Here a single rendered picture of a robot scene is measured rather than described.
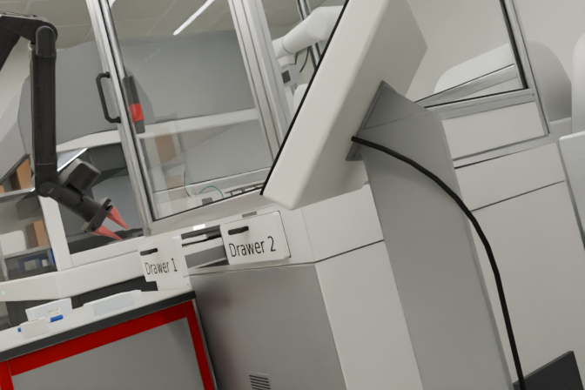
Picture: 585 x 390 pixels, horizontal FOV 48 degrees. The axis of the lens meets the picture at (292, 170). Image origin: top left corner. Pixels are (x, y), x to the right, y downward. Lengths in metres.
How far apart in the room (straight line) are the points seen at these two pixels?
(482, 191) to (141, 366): 1.07
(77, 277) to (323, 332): 1.34
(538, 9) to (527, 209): 3.11
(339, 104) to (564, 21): 4.09
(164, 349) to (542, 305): 1.08
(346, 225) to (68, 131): 1.47
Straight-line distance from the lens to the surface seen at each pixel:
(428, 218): 0.97
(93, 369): 1.96
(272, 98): 1.48
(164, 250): 1.84
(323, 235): 1.49
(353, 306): 1.53
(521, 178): 1.98
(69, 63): 2.79
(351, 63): 0.80
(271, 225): 1.55
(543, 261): 2.01
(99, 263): 2.67
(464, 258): 0.97
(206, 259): 1.80
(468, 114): 1.87
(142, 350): 2.00
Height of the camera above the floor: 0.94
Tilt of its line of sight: 3 degrees up
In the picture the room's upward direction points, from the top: 14 degrees counter-clockwise
